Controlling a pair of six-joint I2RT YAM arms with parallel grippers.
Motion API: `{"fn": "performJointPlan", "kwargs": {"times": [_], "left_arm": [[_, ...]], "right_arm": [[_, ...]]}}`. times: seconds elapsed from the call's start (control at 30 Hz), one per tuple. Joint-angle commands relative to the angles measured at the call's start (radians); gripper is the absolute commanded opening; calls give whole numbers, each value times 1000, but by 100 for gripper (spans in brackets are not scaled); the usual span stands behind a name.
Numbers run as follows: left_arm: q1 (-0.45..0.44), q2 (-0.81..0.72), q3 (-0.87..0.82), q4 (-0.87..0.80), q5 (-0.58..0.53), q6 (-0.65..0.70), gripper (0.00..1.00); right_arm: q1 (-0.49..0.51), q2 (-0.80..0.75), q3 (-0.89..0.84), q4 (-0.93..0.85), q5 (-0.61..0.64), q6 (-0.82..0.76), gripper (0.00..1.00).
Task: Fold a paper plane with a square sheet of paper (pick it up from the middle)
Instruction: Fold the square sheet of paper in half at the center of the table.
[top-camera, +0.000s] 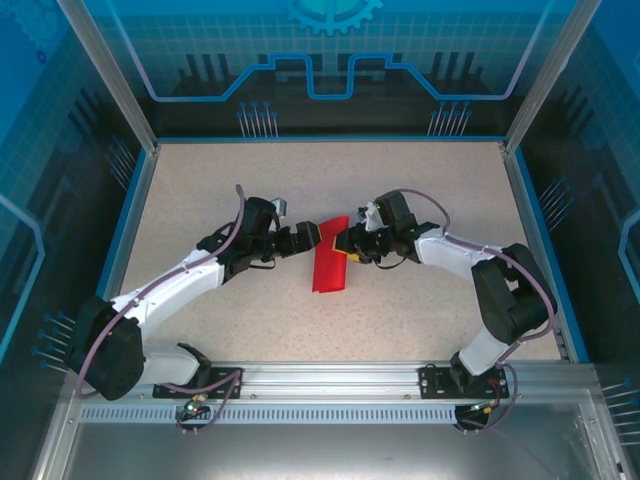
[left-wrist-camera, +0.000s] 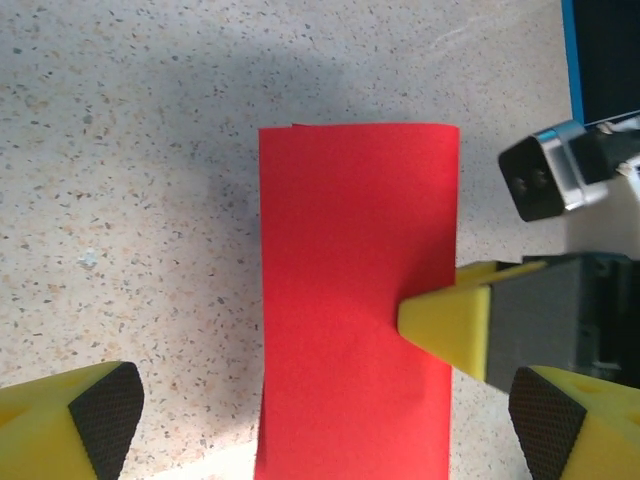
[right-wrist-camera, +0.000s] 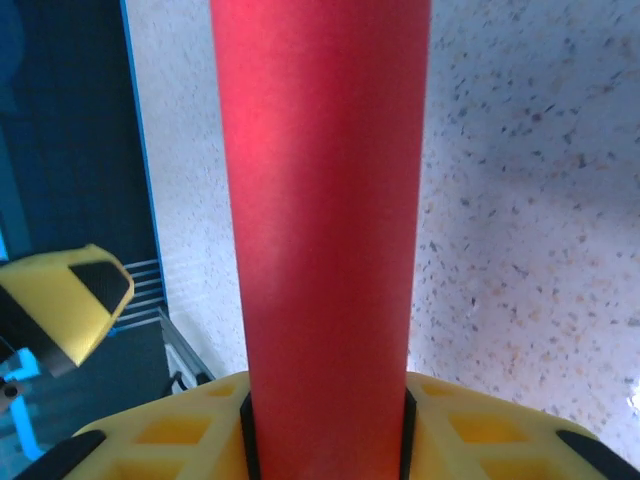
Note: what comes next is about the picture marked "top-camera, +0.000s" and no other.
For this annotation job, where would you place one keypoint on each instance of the red paper sheet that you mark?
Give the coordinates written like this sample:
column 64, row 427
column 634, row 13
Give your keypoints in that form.
column 330, row 270

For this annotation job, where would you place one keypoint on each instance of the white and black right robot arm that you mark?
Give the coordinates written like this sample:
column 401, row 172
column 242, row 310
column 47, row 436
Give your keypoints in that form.
column 450, row 260

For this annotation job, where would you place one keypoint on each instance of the blue table edge strip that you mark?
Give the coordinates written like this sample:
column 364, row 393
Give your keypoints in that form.
column 124, row 225
column 539, row 225

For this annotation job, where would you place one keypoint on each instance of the thin aluminium table end rail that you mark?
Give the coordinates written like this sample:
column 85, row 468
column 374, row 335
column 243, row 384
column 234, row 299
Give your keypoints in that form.
column 325, row 140

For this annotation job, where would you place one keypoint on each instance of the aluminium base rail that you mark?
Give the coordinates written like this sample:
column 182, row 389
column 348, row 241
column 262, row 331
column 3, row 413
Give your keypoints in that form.
column 325, row 377

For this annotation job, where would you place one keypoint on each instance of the aluminium table side rail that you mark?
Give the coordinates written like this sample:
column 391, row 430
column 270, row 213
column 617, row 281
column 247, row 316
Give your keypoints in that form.
column 133, row 225
column 528, row 225

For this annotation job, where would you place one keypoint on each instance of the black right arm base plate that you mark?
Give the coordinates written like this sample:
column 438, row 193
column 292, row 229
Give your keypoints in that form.
column 431, row 392

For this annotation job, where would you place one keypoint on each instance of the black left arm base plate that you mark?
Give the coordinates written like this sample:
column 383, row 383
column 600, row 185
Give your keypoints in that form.
column 165, row 393

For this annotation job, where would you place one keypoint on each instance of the aluminium frame post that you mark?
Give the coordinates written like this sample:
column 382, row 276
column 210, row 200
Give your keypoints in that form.
column 546, row 75
column 113, row 75

